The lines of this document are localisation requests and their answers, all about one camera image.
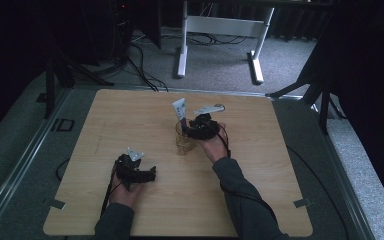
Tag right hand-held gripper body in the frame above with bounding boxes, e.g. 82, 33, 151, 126
191, 103, 226, 141

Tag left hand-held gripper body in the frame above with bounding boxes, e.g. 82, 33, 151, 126
114, 146, 151, 192

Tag amber glass cup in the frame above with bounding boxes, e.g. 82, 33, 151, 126
174, 120, 198, 156

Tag purple and white toothpaste tube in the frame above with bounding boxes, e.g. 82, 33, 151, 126
171, 97, 189, 130

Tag person's right hand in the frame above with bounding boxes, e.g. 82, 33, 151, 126
196, 122, 232, 165

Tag person's left hand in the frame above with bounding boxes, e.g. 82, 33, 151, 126
107, 173, 145, 210

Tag grey tape piece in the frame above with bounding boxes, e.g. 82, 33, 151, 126
42, 197, 67, 211
292, 197, 313, 209

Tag black metal stand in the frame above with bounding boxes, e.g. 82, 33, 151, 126
265, 39, 348, 135
44, 46, 115, 120

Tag dark computer tower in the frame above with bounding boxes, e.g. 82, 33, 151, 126
109, 0, 135, 64

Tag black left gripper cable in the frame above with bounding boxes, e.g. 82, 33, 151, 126
100, 159, 123, 216

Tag black floor cable bundle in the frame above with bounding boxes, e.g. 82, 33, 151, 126
125, 41, 170, 93

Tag black cables under desk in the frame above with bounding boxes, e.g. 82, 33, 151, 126
185, 30, 249, 47

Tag white desk frame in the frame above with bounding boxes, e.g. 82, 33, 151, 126
176, 0, 276, 85

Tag metal floor rail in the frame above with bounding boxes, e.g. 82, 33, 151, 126
0, 87, 73, 236
269, 94, 379, 240

